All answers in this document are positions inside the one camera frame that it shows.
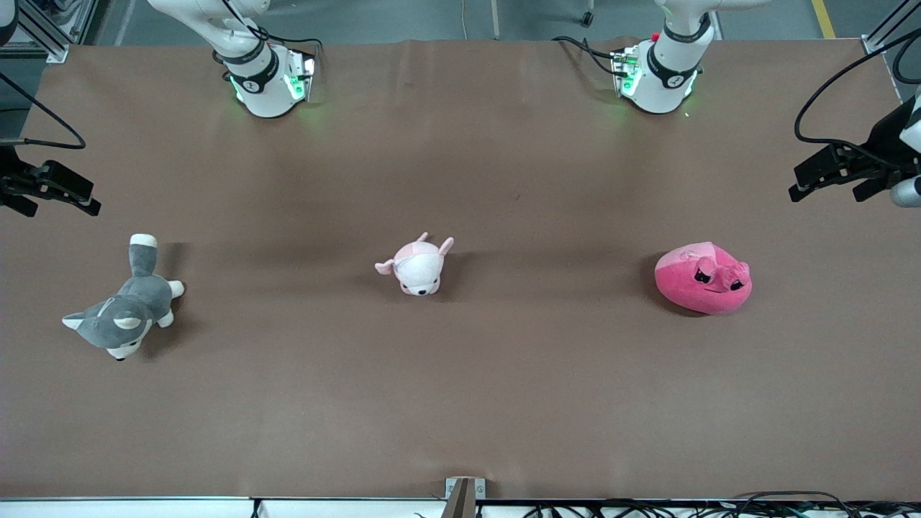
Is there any hot pink round plush toy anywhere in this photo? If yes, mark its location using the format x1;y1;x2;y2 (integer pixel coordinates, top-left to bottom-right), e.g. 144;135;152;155
654;242;753;316

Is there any grey white husky plush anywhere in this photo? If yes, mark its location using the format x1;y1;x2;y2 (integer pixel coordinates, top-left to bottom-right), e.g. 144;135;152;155
61;234;186;362

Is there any light pink white plush dog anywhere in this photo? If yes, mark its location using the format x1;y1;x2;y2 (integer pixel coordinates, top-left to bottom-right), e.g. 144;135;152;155
374;232;455;297

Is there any large table cover sheet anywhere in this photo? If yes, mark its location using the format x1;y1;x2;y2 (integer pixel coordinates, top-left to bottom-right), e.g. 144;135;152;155
0;37;921;502

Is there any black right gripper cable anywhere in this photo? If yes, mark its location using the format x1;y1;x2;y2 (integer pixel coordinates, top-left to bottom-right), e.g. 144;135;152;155
0;72;87;150

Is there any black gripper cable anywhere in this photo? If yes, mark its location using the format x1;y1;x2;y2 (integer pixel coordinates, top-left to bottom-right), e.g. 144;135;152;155
794;27;921;170
0;72;87;150

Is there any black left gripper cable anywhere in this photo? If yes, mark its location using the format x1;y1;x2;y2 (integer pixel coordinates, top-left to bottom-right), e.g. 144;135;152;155
794;27;921;170

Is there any aluminium frame post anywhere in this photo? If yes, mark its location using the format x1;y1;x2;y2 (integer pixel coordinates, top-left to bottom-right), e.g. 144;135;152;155
861;0;921;55
0;0;71;64

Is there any black left arm base cable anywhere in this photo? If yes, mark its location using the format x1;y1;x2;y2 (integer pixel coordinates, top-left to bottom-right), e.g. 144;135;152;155
552;35;623;76

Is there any white table edge rail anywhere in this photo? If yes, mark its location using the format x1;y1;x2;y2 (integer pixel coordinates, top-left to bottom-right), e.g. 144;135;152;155
0;496;447;518

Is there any black cable tangle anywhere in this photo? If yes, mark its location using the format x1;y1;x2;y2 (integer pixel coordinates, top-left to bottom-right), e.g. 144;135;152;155
524;491;921;518

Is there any metal table edge bracket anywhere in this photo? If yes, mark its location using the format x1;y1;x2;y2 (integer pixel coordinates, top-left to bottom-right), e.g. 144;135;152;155
445;477;486;518

